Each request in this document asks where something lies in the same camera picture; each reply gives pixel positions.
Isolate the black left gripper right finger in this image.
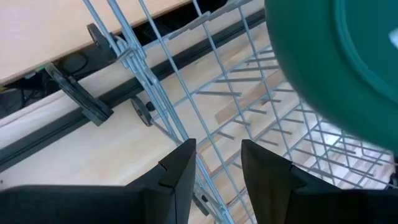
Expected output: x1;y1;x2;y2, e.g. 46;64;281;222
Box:
241;139;398;224

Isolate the grey wire dish rack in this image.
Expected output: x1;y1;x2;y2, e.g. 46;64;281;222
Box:
82;0;398;224

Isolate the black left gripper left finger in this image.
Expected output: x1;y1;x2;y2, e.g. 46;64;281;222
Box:
0;138;197;224

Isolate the green round plate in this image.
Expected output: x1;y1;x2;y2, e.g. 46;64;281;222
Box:
264;0;398;156

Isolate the black aluminium table frame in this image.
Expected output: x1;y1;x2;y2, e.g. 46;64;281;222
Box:
0;8;267;174

